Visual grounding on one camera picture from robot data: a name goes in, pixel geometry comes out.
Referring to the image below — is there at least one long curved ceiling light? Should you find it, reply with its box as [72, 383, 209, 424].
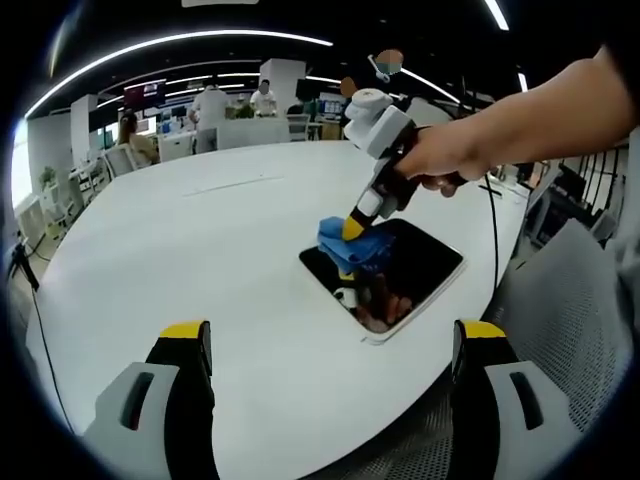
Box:
[24, 33, 335, 119]

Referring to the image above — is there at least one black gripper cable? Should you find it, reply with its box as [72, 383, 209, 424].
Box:
[478, 172, 502, 297]

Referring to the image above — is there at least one person's right hand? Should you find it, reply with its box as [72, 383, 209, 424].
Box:
[399, 124, 499, 199]

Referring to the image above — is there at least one grey mesh office chair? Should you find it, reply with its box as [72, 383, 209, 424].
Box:
[479, 219, 637, 480]

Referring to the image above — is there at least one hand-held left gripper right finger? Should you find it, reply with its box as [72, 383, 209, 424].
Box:
[451, 318, 584, 480]

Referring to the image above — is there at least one black tablet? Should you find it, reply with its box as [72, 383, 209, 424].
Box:
[298, 218, 466, 345]

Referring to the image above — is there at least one person's grey clothing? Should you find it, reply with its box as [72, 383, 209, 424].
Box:
[602, 127, 640, 326]

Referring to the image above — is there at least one blue cleaning cloth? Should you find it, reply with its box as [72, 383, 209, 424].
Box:
[317, 215, 397, 277]

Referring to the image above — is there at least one wall display screen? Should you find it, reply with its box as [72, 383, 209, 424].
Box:
[123, 79, 167, 109]

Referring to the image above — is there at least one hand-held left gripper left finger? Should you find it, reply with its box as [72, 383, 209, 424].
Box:
[82, 319, 220, 480]

